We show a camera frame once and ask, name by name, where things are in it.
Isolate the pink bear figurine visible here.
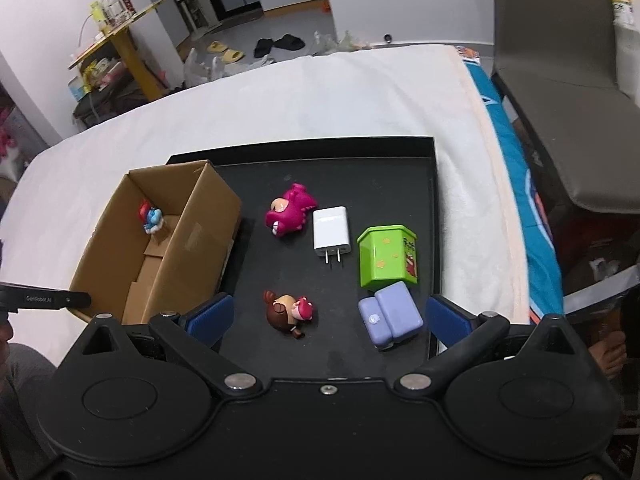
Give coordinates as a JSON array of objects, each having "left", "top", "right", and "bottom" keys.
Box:
[{"left": 265, "top": 183, "right": 318, "bottom": 237}]

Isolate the white plastic bag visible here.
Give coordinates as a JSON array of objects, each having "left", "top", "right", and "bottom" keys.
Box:
[{"left": 183, "top": 48, "right": 276, "bottom": 88}]

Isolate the grey dining chair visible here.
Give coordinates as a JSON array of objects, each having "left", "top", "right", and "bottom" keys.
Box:
[{"left": 495, "top": 0, "right": 639, "bottom": 214}]

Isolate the yellow slipper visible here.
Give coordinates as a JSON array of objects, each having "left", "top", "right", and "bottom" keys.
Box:
[{"left": 207, "top": 41, "right": 245, "bottom": 64}]

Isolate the black rectangular tray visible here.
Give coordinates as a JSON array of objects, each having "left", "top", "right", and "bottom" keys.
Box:
[{"left": 171, "top": 136, "right": 440, "bottom": 380}]

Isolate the white USB charger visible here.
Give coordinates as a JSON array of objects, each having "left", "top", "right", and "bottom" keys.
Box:
[{"left": 312, "top": 206, "right": 352, "bottom": 263}]

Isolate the white plastic bottle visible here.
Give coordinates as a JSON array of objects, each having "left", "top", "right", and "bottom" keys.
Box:
[{"left": 611, "top": 0, "right": 636, "bottom": 29}]

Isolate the black slipper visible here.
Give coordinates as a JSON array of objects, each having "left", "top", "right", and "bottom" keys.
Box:
[
  {"left": 254, "top": 38, "right": 273, "bottom": 58},
  {"left": 273, "top": 34, "right": 306, "bottom": 52}
]

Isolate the black slipper right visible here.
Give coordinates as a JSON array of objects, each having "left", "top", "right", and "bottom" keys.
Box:
[{"left": 273, "top": 34, "right": 306, "bottom": 52}]

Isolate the green toy box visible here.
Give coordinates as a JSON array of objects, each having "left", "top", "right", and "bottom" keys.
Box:
[{"left": 357, "top": 224, "right": 418, "bottom": 292}]

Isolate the yellow wooden side table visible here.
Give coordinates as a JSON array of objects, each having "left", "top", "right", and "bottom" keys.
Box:
[{"left": 67, "top": 0, "right": 168, "bottom": 102}]

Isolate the lavender toy block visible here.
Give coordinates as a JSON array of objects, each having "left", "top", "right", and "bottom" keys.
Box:
[{"left": 358, "top": 282, "right": 423, "bottom": 350}]

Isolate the black slipper left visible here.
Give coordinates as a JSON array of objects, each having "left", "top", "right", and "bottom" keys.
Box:
[{"left": 254, "top": 38, "right": 273, "bottom": 58}]

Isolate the blue patterned bed sheet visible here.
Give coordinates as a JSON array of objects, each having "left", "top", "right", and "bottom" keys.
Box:
[{"left": 457, "top": 46, "right": 563, "bottom": 324}]

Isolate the brown-haired girl figurine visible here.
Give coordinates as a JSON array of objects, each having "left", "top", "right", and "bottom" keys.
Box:
[{"left": 262, "top": 290, "right": 314, "bottom": 339}]

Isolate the brown cardboard box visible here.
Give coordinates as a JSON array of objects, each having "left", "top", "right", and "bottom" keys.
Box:
[{"left": 70, "top": 160, "right": 241, "bottom": 324}]

